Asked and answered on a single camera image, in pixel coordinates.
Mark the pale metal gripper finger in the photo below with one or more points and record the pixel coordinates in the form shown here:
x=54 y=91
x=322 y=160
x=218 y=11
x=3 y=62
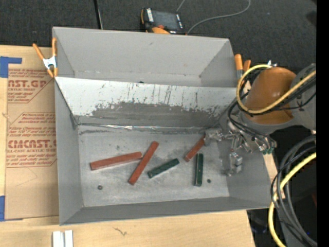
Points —
x=236 y=163
x=212 y=136

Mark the red-brown flat block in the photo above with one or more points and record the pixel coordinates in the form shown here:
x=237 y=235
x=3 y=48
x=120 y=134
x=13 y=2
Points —
x=144 y=163
x=194 y=149
x=115 y=161

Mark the dark green flat block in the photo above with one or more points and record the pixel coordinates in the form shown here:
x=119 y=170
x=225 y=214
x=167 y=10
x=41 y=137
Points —
x=198 y=169
x=163 y=168

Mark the grey metal bin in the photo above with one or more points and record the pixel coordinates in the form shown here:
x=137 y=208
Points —
x=144 y=107

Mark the brown cardboard board red print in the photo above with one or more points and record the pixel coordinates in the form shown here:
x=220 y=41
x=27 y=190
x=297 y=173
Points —
x=30 y=138

